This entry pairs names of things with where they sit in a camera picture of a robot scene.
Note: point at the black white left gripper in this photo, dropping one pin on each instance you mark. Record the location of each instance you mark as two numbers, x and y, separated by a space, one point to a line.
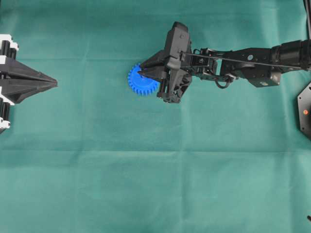
14 92

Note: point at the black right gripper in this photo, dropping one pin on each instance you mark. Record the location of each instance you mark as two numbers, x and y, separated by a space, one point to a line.
170 66

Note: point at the blue plastic gear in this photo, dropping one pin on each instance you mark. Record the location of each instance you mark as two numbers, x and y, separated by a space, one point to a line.
140 84

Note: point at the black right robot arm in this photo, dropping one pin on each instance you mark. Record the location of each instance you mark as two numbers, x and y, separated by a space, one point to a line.
261 67

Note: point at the green table cloth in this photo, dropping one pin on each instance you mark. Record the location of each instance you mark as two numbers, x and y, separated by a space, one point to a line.
91 156

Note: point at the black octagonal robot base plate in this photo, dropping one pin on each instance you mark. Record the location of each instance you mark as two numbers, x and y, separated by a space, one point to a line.
304 110

